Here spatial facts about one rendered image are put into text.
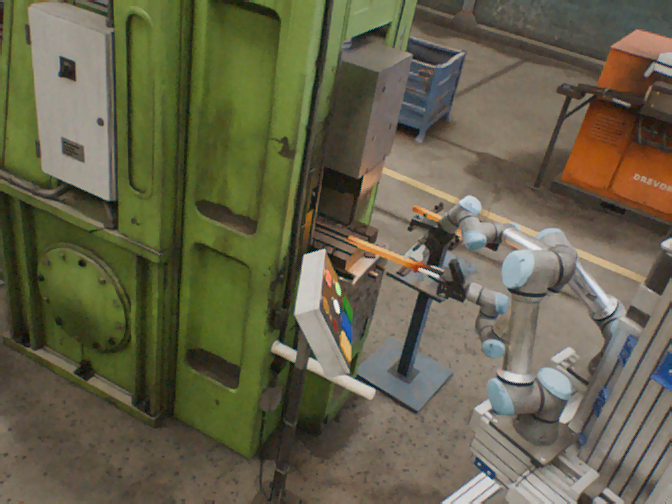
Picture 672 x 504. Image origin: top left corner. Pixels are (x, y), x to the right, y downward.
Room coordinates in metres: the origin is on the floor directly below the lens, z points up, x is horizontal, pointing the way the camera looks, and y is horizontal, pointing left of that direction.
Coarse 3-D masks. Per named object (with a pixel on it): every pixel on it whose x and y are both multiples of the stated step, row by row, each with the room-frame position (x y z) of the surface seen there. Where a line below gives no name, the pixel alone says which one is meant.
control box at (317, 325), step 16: (304, 256) 1.97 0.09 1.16; (320, 256) 1.94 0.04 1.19; (304, 272) 1.87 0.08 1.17; (320, 272) 1.84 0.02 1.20; (304, 288) 1.77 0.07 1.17; (320, 288) 1.75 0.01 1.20; (336, 288) 1.90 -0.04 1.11; (304, 304) 1.68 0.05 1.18; (320, 304) 1.68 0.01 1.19; (304, 320) 1.64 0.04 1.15; (320, 320) 1.65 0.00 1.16; (336, 320) 1.75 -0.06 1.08; (320, 336) 1.65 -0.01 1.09; (336, 336) 1.69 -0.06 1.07; (320, 352) 1.65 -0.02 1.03; (336, 352) 1.65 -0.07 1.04; (336, 368) 1.65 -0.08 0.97
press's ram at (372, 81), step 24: (360, 48) 2.45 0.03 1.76; (384, 48) 2.51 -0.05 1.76; (360, 72) 2.25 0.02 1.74; (384, 72) 2.27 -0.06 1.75; (336, 96) 2.28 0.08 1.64; (360, 96) 2.25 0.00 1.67; (384, 96) 2.31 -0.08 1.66; (336, 120) 2.27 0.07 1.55; (360, 120) 2.24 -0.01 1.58; (384, 120) 2.36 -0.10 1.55; (336, 144) 2.27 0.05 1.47; (360, 144) 2.23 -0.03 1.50; (384, 144) 2.41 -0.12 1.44; (336, 168) 2.26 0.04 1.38; (360, 168) 2.23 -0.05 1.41
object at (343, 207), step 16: (400, 0) 2.68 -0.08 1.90; (416, 0) 2.87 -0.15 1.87; (368, 32) 2.69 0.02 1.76; (384, 32) 2.66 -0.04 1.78; (400, 32) 2.75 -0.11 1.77; (400, 48) 2.79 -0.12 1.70; (320, 192) 2.72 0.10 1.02; (336, 192) 2.69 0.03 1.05; (368, 192) 2.77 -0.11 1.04; (320, 208) 2.72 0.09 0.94; (336, 208) 2.69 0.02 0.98; (352, 208) 2.66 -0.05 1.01; (368, 208) 2.83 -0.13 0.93
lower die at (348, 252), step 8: (328, 224) 2.51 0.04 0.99; (336, 224) 2.52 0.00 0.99; (320, 232) 2.43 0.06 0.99; (344, 232) 2.46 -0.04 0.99; (312, 240) 2.37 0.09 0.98; (320, 240) 2.37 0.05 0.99; (328, 240) 2.38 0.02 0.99; (336, 240) 2.39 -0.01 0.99; (344, 240) 2.39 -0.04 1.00; (320, 248) 2.33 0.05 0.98; (328, 248) 2.34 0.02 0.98; (344, 248) 2.34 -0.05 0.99; (352, 248) 2.35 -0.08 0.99; (328, 256) 2.30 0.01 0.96; (336, 256) 2.29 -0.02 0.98; (344, 256) 2.30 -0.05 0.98; (352, 256) 2.32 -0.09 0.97; (360, 256) 2.41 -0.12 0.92; (336, 264) 2.29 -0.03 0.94; (344, 264) 2.27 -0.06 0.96; (352, 264) 2.34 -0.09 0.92
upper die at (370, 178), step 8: (384, 160) 2.45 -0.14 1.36; (328, 168) 2.33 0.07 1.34; (376, 168) 2.38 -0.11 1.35; (328, 176) 2.33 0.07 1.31; (336, 176) 2.31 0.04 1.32; (344, 176) 2.30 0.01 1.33; (352, 176) 2.29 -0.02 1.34; (368, 176) 2.32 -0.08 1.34; (376, 176) 2.40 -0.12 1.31; (328, 184) 2.32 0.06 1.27; (336, 184) 2.31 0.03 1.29; (344, 184) 2.30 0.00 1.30; (352, 184) 2.29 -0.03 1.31; (360, 184) 2.28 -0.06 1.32; (368, 184) 2.34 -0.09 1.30; (352, 192) 2.28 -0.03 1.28; (360, 192) 2.27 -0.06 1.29
